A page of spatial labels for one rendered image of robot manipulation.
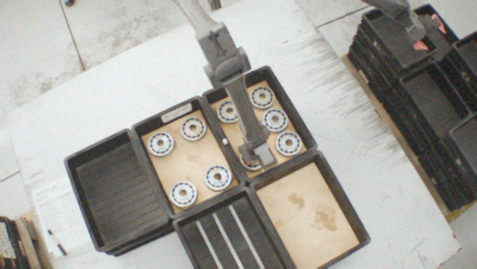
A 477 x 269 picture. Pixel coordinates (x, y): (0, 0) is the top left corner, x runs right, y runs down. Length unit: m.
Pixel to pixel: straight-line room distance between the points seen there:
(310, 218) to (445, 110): 1.23
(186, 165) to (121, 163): 0.27
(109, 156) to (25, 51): 1.76
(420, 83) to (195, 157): 1.44
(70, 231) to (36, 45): 1.81
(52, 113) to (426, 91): 2.03
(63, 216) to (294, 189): 0.98
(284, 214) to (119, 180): 0.65
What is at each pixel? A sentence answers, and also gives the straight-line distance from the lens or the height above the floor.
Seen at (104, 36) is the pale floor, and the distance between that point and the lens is 3.06.
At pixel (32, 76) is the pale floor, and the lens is 3.11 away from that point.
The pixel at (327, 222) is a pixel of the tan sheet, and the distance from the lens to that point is 1.58.
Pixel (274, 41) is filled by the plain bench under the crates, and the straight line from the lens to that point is 2.02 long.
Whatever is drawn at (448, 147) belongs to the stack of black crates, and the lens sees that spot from 2.26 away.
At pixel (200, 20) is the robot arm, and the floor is 1.55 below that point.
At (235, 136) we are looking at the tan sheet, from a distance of 1.64.
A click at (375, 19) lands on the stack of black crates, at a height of 0.49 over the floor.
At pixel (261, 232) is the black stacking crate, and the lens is 1.54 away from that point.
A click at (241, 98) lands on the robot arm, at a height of 1.37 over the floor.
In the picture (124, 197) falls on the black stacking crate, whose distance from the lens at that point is 1.62.
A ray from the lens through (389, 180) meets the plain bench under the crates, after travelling 1.83.
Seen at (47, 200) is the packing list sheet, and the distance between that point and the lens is 1.89.
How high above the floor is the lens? 2.35
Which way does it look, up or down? 68 degrees down
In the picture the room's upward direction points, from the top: straight up
